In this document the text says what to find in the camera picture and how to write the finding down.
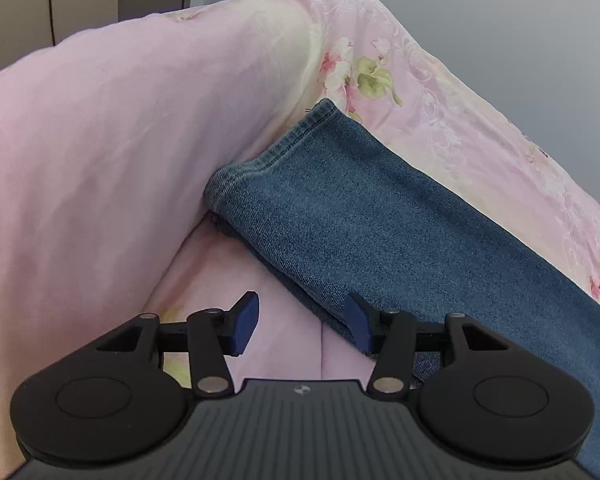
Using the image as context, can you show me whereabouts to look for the blue denim pants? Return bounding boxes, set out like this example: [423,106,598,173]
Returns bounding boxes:
[203,97,600,480]

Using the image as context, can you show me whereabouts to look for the pink floral quilt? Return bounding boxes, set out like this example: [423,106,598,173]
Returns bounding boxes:
[0,0,600,480]

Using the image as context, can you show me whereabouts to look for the beige wardrobe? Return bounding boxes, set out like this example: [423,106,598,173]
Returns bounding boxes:
[0,0,197,79]

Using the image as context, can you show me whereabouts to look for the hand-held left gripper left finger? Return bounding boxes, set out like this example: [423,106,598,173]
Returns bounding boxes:
[94,290,261,397]

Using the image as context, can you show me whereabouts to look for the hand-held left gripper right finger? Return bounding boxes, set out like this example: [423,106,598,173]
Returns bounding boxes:
[345,292,512,397]

